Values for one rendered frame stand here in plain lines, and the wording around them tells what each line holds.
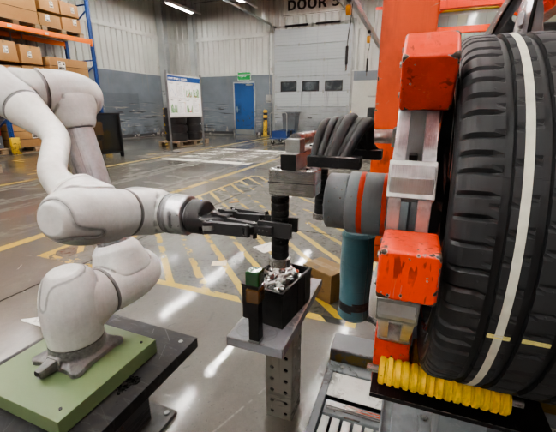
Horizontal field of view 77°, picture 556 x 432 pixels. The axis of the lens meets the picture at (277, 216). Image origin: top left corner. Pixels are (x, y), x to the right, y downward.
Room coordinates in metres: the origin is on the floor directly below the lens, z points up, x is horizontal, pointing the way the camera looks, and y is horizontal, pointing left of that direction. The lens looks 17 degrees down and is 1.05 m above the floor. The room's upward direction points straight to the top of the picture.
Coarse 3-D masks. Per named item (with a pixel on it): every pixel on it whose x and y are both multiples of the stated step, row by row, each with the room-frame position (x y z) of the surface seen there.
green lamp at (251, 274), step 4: (248, 268) 0.83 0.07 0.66; (252, 268) 0.83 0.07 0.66; (256, 268) 0.83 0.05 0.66; (260, 268) 0.83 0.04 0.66; (248, 272) 0.81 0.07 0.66; (252, 272) 0.81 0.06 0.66; (256, 272) 0.81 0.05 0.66; (260, 272) 0.81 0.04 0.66; (248, 276) 0.81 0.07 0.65; (252, 276) 0.80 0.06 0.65; (256, 276) 0.80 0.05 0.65; (260, 276) 0.81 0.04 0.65; (264, 276) 0.83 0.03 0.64; (248, 280) 0.81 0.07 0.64; (252, 280) 0.80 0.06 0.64; (256, 280) 0.80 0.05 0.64; (260, 280) 0.81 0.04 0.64; (248, 284) 0.81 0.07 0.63; (252, 284) 0.80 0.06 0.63; (256, 284) 0.80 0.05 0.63; (260, 284) 0.81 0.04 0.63
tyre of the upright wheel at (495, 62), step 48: (480, 48) 0.57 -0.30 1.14; (528, 48) 0.54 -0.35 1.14; (480, 96) 0.49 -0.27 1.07; (480, 144) 0.45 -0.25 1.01; (480, 192) 0.42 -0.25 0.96; (480, 240) 0.40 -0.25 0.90; (528, 240) 0.39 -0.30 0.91; (480, 288) 0.40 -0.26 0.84; (528, 288) 0.39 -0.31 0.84; (432, 336) 0.45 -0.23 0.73; (480, 336) 0.41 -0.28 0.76; (528, 336) 0.38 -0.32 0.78; (480, 384) 0.46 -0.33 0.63; (528, 384) 0.43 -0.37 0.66
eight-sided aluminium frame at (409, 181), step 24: (408, 120) 0.56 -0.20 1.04; (432, 120) 0.55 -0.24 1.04; (432, 144) 0.52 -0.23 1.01; (408, 168) 0.50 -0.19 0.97; (432, 168) 0.49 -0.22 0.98; (408, 192) 0.49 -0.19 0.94; (432, 192) 0.48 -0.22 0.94; (384, 312) 0.49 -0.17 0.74; (408, 312) 0.48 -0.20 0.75; (384, 336) 0.61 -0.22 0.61; (408, 336) 0.57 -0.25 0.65
